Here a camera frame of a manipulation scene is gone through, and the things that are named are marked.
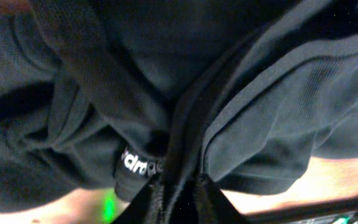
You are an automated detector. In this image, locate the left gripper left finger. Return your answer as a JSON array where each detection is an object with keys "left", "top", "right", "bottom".
[{"left": 111, "top": 179, "right": 166, "bottom": 224}]

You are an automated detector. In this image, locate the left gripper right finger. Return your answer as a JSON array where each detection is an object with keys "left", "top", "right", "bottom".
[{"left": 194, "top": 174, "right": 249, "bottom": 224}]

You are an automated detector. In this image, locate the black polo shirt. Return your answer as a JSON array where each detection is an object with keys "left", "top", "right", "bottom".
[{"left": 0, "top": 1, "right": 358, "bottom": 212}]

